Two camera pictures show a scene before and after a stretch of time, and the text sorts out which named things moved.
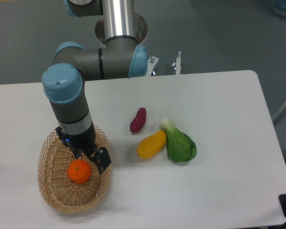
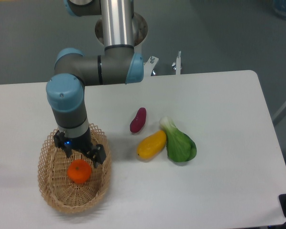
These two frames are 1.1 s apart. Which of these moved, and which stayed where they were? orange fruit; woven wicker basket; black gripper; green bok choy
Moved: black gripper
Stayed: orange fruit; woven wicker basket; green bok choy
